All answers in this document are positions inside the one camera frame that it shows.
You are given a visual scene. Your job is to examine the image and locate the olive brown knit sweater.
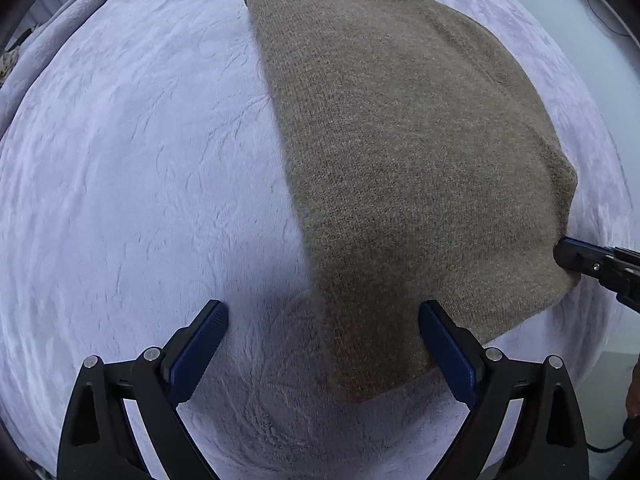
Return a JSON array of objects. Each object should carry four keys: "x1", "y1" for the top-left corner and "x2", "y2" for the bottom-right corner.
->
[{"x1": 244, "y1": 0, "x2": 577, "y2": 402}]

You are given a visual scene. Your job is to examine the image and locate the person's right hand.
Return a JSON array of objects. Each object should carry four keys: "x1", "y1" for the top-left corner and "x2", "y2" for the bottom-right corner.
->
[{"x1": 625, "y1": 366, "x2": 640, "y2": 418}]

